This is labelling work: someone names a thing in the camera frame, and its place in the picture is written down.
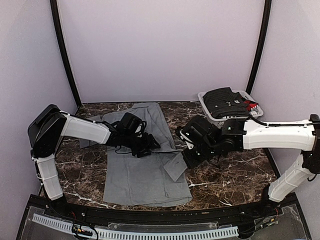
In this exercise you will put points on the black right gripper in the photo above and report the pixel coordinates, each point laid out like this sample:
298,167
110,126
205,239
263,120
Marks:
191,162

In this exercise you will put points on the light grey plastic basket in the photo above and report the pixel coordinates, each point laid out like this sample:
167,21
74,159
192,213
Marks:
256,114

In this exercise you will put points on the black right frame post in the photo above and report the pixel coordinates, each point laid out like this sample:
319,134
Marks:
260,46

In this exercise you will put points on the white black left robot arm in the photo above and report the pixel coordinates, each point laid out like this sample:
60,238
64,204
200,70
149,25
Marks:
52,125

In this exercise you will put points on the white slotted cable duct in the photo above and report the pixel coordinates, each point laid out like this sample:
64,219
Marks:
117,231

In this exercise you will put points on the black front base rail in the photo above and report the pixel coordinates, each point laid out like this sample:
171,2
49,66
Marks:
238,214

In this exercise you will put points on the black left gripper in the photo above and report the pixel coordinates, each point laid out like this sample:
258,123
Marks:
148,144

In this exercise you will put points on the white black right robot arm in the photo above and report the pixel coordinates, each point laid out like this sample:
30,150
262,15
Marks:
205,140

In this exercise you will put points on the black frame post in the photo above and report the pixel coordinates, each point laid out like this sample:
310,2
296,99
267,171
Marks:
63,52
260,46

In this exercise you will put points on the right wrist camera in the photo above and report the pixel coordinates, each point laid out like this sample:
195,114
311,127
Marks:
184,138

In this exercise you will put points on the black striped shirt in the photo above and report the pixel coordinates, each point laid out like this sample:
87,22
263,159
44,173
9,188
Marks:
223,102

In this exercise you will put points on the black left frame post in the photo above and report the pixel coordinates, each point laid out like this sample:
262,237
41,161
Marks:
63,52

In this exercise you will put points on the red black plaid shirt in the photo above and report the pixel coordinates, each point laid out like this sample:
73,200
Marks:
250,105

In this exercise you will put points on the grey long sleeve shirt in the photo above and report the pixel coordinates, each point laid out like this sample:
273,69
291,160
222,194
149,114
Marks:
156,180

